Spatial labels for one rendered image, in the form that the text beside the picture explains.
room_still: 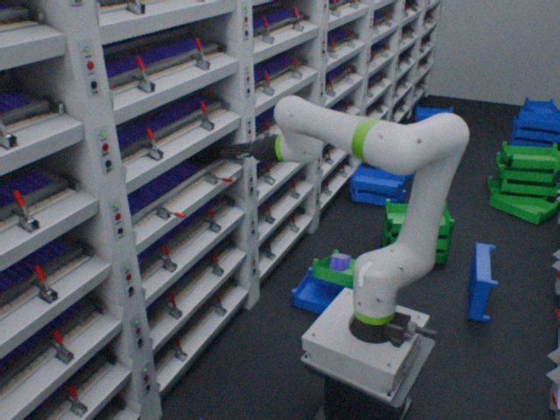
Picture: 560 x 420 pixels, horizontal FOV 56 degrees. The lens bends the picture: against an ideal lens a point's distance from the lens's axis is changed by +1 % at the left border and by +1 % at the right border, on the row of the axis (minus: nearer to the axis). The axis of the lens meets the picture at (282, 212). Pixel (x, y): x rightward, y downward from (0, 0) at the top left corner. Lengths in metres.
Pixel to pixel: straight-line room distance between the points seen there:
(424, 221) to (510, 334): 0.96
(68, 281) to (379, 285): 0.81
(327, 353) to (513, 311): 1.11
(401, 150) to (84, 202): 0.76
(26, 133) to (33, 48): 0.17
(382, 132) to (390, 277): 0.42
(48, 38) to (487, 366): 1.80
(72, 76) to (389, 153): 0.74
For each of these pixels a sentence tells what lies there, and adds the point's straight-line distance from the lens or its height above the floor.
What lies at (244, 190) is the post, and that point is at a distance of 1.97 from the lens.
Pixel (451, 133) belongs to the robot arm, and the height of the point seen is 1.00.
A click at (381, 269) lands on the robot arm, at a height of 0.62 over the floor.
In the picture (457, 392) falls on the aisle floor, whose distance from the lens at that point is 2.06.
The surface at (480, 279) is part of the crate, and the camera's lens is 2.27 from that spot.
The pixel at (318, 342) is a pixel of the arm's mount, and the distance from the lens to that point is 1.59.
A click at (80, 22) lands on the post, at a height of 1.28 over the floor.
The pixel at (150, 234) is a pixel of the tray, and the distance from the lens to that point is 1.53.
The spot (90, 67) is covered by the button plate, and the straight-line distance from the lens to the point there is 1.27.
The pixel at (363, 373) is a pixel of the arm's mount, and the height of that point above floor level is 0.34.
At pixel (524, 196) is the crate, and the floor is 0.06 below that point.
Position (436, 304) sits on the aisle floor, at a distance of 2.41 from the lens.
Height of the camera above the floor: 1.46
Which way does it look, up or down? 29 degrees down
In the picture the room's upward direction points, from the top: straight up
